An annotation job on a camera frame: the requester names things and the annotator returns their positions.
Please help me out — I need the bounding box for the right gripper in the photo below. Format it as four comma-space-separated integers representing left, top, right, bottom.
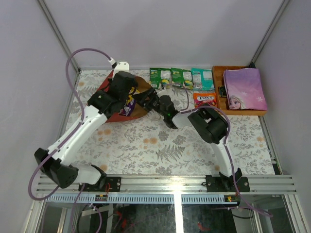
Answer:
132, 87, 167, 118

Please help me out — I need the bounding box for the red brown paper bag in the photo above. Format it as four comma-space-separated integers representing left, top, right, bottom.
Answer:
87, 73, 152, 122

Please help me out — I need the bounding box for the purple Fox's candy packet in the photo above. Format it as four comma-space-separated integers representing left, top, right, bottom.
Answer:
119, 87, 140, 117

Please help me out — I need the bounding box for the green snack packet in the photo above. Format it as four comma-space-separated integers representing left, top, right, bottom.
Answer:
149, 67, 171, 90
171, 68, 193, 90

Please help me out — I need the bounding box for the Fox's candy bag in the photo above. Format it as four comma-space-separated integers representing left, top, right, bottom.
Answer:
193, 93, 217, 107

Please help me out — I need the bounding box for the teal snack packet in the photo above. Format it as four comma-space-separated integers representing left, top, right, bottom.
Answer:
191, 68, 214, 92

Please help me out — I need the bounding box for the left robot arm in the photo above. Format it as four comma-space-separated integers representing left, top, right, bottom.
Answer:
34, 71, 138, 192

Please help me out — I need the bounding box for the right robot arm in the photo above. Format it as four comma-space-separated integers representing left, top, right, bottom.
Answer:
133, 88, 242, 192

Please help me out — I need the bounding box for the purple Frozen cloth bag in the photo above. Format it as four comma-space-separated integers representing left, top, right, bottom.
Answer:
224, 68, 268, 111

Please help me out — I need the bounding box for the small black object in tray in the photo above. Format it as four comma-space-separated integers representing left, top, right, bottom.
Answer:
218, 86, 227, 98

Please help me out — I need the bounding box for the orange wooden tray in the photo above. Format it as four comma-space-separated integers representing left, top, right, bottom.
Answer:
212, 66, 267, 116

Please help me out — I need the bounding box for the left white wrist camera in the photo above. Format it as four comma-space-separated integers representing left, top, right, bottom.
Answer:
109, 58, 130, 73

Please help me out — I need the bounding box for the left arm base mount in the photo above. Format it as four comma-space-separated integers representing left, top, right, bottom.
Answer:
78, 173, 121, 193

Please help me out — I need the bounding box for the aluminium front rail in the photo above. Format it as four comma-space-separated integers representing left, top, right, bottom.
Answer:
48, 175, 296, 203

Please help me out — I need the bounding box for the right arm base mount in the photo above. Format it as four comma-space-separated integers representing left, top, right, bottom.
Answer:
201, 168, 250, 192

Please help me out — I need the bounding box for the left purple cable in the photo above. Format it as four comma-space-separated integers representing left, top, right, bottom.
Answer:
28, 48, 117, 233

